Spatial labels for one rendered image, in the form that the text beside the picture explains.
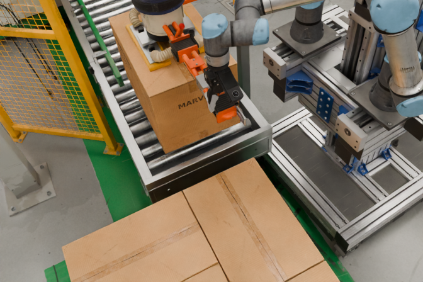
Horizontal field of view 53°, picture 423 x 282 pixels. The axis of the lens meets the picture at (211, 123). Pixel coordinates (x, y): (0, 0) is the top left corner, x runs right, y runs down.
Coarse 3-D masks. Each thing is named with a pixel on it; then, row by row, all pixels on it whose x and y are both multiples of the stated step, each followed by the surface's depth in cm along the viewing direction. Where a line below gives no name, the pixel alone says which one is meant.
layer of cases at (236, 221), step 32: (192, 192) 203; (224, 192) 202; (256, 192) 200; (128, 224) 196; (160, 224) 194; (192, 224) 193; (224, 224) 192; (256, 224) 190; (288, 224) 189; (64, 256) 189; (96, 256) 187; (128, 256) 186; (160, 256) 185; (192, 256) 183; (224, 256) 182; (256, 256) 181; (288, 256) 180; (320, 256) 179
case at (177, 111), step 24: (120, 24) 202; (120, 48) 207; (144, 72) 180; (168, 72) 179; (144, 96) 187; (168, 96) 175; (192, 96) 181; (168, 120) 185; (192, 120) 192; (216, 120) 200; (168, 144) 197
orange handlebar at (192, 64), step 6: (186, 0) 187; (192, 0) 188; (174, 24) 177; (168, 30) 174; (168, 36) 173; (192, 54) 165; (186, 60) 161; (192, 60) 161; (198, 60) 161; (186, 66) 163; (192, 66) 159; (198, 66) 159; (204, 66) 159; (192, 72) 158; (204, 90) 152; (228, 114) 143; (234, 114) 144
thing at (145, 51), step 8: (128, 32) 196; (136, 32) 194; (136, 40) 191; (144, 48) 186; (152, 48) 183; (160, 48) 186; (144, 56) 184; (152, 64) 180; (160, 64) 180; (168, 64) 181
